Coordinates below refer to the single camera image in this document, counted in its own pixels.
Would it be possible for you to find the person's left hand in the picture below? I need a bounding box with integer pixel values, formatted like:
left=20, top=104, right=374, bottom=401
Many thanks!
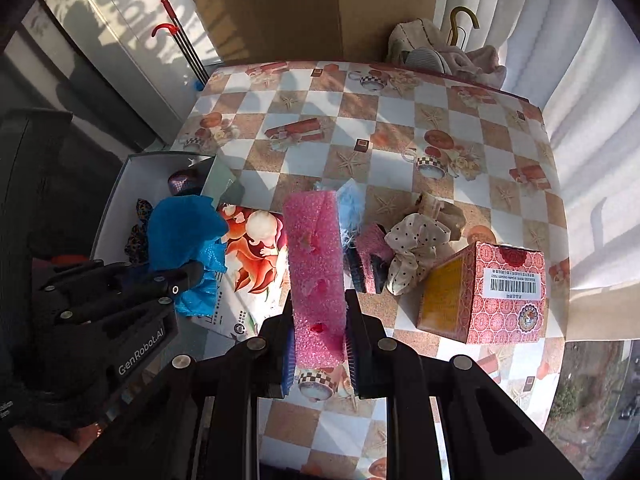
left=10, top=424, right=102, bottom=471

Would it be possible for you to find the light blue fluffy item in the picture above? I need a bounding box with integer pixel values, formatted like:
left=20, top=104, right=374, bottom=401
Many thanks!
left=336, top=179, right=366, bottom=249

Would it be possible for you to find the white polka dot scrunchie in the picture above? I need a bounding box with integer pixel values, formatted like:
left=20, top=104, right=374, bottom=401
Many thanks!
left=384, top=214, right=451, bottom=296

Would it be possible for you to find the floral tissue pack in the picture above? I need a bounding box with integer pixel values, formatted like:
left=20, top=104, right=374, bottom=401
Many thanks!
left=192, top=204, right=288, bottom=341

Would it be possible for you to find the beige knit sock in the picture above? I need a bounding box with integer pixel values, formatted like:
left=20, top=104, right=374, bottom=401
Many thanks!
left=414, top=193, right=466, bottom=240

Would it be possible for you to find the red handled stick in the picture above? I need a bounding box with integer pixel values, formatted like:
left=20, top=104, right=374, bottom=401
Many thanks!
left=151, top=0, right=209, bottom=90

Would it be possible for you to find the checkered patterned tablecloth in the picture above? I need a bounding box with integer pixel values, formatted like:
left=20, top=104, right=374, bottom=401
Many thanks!
left=169, top=58, right=572, bottom=480

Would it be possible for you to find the pink foam block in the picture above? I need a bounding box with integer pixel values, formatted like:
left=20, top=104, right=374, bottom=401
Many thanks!
left=283, top=191, right=346, bottom=368

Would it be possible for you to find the red patterned cardboard box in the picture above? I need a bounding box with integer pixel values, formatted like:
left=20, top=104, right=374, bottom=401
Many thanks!
left=416, top=242, right=547, bottom=344

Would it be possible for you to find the brass curved hook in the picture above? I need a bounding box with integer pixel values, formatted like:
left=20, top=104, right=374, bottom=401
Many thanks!
left=447, top=6, right=480, bottom=48

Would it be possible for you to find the blue cloth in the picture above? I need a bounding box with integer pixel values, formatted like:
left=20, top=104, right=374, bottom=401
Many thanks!
left=146, top=195, right=229, bottom=318

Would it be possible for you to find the leopard print scrunchie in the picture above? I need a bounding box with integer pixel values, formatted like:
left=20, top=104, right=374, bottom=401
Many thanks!
left=125, top=198, right=153, bottom=264

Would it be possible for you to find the pile of clothes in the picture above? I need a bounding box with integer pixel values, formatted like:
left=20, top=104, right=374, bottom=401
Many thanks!
left=386, top=18, right=506, bottom=90

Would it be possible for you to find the pink black knit sock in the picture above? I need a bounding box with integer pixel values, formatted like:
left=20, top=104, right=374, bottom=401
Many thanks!
left=346, top=223, right=395, bottom=294

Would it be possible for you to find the white curtain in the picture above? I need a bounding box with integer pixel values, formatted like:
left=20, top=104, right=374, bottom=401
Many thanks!
left=435, top=0, right=639, bottom=289

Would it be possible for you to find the dark studded hair band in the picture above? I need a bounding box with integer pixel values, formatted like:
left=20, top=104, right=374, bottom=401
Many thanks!
left=167, top=168, right=206, bottom=196

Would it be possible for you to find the white cardboard storage box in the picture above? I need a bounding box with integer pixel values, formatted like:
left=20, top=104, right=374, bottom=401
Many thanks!
left=91, top=152, right=244, bottom=263

